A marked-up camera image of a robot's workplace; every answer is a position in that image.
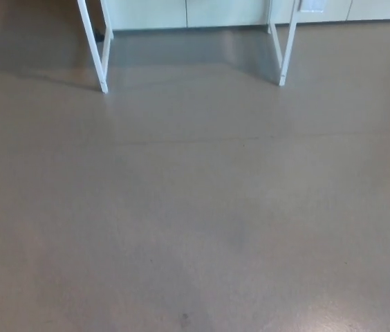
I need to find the white cabinet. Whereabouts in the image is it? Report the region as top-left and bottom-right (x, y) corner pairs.
(100, 0), (390, 31)

